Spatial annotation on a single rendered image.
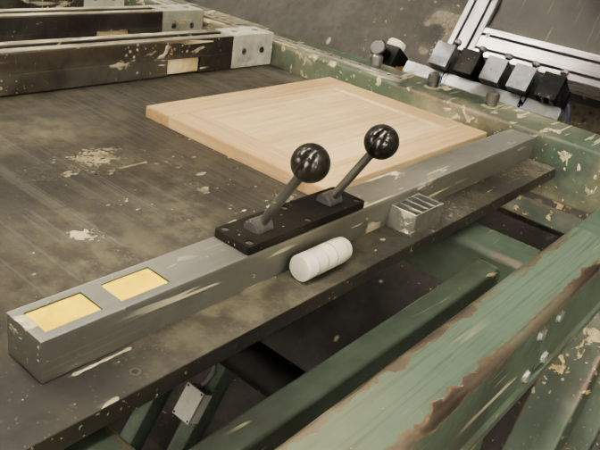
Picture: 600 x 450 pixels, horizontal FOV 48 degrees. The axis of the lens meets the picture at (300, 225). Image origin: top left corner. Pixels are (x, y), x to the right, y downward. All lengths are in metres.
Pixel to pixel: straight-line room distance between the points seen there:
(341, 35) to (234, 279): 2.06
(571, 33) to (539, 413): 1.20
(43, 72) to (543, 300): 0.86
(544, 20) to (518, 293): 1.56
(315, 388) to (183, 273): 0.17
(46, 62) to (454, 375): 0.88
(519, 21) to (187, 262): 1.70
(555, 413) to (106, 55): 1.00
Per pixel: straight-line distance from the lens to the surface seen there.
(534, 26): 2.18
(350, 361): 0.71
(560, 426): 1.29
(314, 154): 0.62
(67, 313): 0.57
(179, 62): 1.39
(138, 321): 0.60
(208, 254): 0.66
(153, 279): 0.62
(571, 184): 1.27
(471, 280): 0.91
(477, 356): 0.58
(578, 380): 1.29
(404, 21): 2.58
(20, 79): 1.20
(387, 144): 0.71
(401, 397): 0.51
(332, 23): 2.71
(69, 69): 1.24
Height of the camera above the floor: 2.07
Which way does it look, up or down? 58 degrees down
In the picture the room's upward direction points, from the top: 61 degrees counter-clockwise
